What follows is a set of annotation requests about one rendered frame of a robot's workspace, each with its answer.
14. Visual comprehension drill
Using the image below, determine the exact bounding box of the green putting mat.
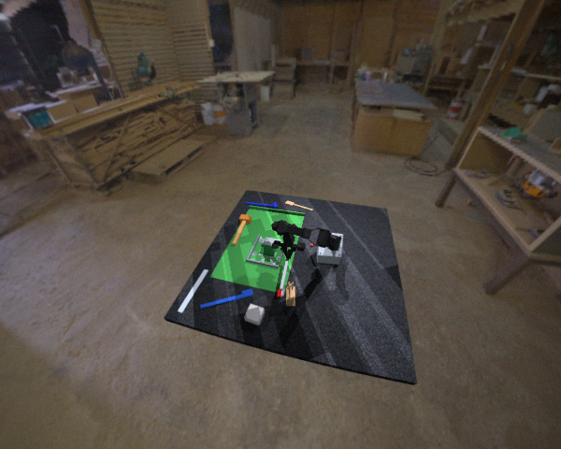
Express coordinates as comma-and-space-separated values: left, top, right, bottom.
210, 209, 304, 293

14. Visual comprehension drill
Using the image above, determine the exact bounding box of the orange mallet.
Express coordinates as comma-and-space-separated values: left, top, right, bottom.
232, 214, 252, 246

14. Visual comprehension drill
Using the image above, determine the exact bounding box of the white flat bar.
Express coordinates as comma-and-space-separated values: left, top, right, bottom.
178, 269, 208, 312

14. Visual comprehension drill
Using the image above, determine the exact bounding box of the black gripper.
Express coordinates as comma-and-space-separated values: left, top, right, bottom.
272, 235, 306, 259

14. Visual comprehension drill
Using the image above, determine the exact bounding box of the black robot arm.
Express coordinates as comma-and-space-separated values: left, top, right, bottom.
271, 220, 341, 251

